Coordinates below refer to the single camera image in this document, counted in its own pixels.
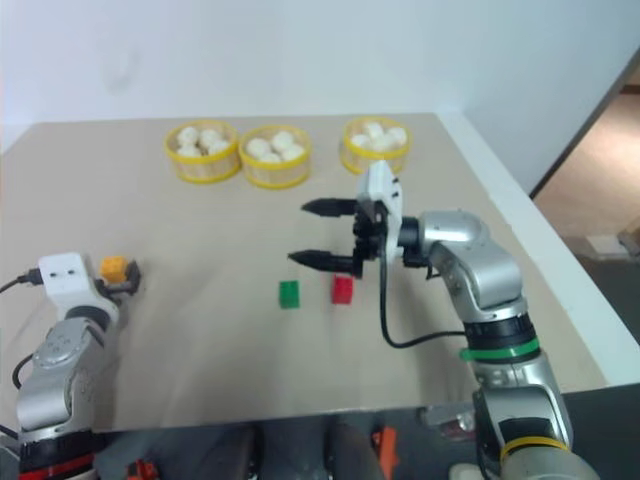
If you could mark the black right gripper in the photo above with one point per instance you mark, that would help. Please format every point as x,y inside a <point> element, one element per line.
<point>369,235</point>

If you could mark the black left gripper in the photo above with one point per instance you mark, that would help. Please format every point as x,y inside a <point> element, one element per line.
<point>116,291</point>

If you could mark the yellow cube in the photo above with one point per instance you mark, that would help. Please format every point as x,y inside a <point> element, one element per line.
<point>112,269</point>

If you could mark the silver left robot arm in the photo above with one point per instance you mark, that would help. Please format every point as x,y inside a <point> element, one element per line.
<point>50,360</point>

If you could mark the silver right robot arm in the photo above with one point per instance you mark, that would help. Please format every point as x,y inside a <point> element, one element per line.
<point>480,270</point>

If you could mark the red cube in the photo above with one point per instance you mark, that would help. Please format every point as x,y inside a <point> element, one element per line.
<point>342,290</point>

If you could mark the green cube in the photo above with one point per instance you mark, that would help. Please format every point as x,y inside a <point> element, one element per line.
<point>289,295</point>

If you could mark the beige table cover sheet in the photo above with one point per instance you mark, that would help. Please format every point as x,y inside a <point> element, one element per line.
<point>200,240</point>

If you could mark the yellow round basket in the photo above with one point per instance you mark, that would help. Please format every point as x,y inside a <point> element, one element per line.
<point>356,157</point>
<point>275,175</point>
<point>202,167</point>

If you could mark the white round bun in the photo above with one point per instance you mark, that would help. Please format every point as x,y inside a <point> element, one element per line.
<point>293,152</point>
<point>258,147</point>
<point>270,159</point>
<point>284,140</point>
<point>395,135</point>
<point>373,130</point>
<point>219,147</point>
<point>187,149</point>
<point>209,136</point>
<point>188,134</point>

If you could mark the orange plastic part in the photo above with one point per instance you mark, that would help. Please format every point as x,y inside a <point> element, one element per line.
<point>386,445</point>
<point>142,471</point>

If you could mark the silver metal part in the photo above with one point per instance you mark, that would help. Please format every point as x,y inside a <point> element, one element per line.
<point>447,417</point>

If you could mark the cardboard box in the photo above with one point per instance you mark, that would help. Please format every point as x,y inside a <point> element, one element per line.
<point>605,245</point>

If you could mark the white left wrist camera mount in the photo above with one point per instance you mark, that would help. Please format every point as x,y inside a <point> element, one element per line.
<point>62,275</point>

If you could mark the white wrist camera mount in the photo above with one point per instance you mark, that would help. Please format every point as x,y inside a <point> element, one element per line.
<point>381,186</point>
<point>62,275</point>

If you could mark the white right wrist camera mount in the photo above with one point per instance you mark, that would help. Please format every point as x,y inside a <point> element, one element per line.
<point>381,186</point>

